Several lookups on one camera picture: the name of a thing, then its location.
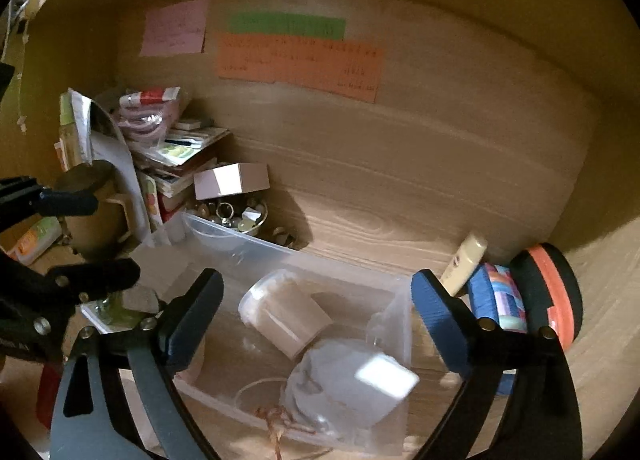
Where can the green sticky note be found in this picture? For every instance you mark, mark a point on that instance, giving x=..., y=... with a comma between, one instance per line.
x=287, y=26

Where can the multicoloured tape roll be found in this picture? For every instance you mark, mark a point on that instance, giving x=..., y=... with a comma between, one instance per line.
x=507, y=297

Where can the red white tube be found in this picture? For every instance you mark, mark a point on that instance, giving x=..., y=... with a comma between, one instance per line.
x=150, y=96

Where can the metal bowl of trinkets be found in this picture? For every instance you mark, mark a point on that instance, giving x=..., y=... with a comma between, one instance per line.
x=235, y=217

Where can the white paper bag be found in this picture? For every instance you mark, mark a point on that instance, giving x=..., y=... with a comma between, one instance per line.
x=112, y=150

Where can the stack of books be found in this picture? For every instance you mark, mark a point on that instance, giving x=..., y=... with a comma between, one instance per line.
x=182, y=160

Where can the pink sticky note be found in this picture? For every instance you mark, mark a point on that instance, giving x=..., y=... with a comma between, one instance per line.
x=175, y=28

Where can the black orange tape roll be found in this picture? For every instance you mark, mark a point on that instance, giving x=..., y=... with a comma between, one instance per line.
x=547, y=285

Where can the cream tube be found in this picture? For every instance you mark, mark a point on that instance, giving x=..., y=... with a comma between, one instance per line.
x=462, y=265

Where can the small glass bottle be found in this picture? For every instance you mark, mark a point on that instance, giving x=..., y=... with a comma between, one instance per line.
x=117, y=312

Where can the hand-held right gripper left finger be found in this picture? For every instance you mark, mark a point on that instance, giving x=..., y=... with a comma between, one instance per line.
x=192, y=325

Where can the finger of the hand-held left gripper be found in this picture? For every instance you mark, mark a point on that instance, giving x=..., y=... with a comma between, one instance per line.
x=97, y=280
x=67, y=202

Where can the white plastic bag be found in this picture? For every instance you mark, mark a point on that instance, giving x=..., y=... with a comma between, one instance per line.
x=345, y=385

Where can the orange green packet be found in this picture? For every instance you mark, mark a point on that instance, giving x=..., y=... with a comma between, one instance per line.
x=35, y=240

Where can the green white packet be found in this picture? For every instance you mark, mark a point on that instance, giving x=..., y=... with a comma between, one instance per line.
x=72, y=130

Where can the blue tape roll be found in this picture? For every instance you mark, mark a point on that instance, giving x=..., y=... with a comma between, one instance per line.
x=482, y=297

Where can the clear plastic bin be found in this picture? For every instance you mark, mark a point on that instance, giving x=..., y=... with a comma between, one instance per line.
x=240, y=245

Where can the white plastic cup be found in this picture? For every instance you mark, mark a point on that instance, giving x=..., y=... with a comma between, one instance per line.
x=285, y=312

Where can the orange sticky note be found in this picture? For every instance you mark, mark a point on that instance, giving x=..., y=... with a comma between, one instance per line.
x=300, y=63

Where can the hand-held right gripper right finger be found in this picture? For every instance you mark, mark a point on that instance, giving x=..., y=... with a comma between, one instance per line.
x=440, y=327

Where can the pink white small box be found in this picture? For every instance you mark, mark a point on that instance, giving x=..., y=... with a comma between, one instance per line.
x=230, y=180

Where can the wooden desktop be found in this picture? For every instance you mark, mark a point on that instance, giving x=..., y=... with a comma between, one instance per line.
x=360, y=225

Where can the brown cup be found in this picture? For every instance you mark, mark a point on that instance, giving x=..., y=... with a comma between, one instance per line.
x=95, y=227

